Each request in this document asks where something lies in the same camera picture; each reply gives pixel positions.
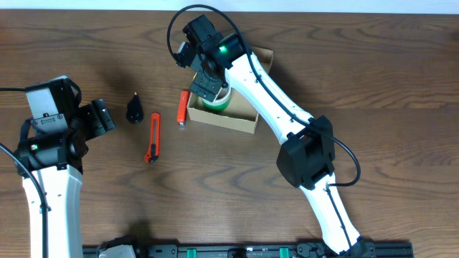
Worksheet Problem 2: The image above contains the black mounting rail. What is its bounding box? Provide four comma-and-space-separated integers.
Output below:
82, 236, 415, 258

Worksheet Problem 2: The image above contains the red utility knife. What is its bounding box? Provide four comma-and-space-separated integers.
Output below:
144, 113, 161, 163

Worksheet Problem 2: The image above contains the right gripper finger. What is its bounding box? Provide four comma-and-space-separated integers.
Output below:
202, 77, 222, 101
189, 71, 212, 97

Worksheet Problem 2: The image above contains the green tape roll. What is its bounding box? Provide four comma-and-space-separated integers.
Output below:
201, 87, 232, 112

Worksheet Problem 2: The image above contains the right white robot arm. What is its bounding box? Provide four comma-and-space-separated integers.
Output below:
173, 15, 364, 257

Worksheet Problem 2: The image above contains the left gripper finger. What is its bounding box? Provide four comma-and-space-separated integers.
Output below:
91, 98, 107, 135
99, 107, 115, 131

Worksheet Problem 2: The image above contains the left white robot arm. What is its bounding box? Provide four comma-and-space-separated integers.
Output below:
14, 76, 115, 257

